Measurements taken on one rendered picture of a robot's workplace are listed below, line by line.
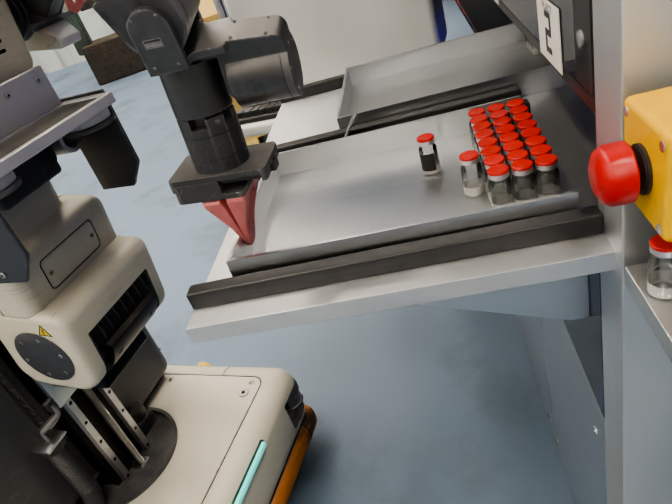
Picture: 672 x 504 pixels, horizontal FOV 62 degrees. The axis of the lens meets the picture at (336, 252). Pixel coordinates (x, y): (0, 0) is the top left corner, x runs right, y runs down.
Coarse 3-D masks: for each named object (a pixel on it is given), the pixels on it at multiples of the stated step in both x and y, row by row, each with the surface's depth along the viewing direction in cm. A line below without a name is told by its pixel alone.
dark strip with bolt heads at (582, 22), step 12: (576, 0) 44; (588, 0) 41; (576, 12) 44; (588, 12) 41; (576, 24) 45; (588, 24) 42; (576, 36) 45; (588, 36) 42; (576, 48) 46; (588, 48) 43; (576, 60) 47; (588, 60) 44; (576, 72) 48; (588, 72) 44; (588, 84) 45
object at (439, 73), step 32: (480, 32) 98; (512, 32) 98; (384, 64) 102; (416, 64) 102; (448, 64) 99; (480, 64) 94; (512, 64) 90; (544, 64) 86; (352, 96) 99; (384, 96) 95; (416, 96) 90; (448, 96) 79
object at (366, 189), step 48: (336, 144) 76; (384, 144) 75; (288, 192) 74; (336, 192) 70; (384, 192) 66; (432, 192) 63; (576, 192) 49; (240, 240) 60; (288, 240) 63; (336, 240) 54; (384, 240) 53
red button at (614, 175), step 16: (608, 144) 35; (624, 144) 34; (592, 160) 35; (608, 160) 34; (624, 160) 33; (592, 176) 35; (608, 176) 34; (624, 176) 33; (608, 192) 34; (624, 192) 34
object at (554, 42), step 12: (540, 0) 55; (540, 12) 56; (552, 12) 51; (540, 24) 57; (552, 24) 52; (540, 36) 58; (552, 36) 53; (540, 48) 59; (552, 48) 54; (552, 60) 55
